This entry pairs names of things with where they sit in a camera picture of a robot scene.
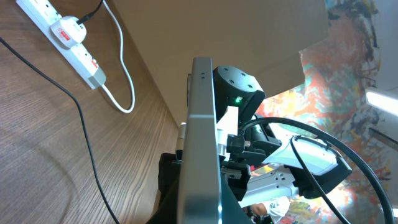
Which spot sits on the white power strip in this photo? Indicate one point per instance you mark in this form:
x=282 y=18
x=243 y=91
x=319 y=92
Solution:
x=43 y=14

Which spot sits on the white USB charger plug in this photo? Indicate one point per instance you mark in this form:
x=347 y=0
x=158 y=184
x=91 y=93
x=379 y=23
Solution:
x=68 y=31

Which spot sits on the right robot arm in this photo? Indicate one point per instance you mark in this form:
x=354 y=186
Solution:
x=227 y=157

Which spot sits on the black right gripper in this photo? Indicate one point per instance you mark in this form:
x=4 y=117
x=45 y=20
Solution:
x=235 y=174

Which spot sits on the Galaxy smartphone with cyan screen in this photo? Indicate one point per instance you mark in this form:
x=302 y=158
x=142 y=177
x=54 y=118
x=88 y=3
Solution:
x=199 y=191

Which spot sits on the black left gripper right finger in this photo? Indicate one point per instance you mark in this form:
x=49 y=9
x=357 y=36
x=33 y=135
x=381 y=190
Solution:
x=232 y=213

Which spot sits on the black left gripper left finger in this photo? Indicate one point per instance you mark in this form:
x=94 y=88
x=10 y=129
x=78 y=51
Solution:
x=167 y=210

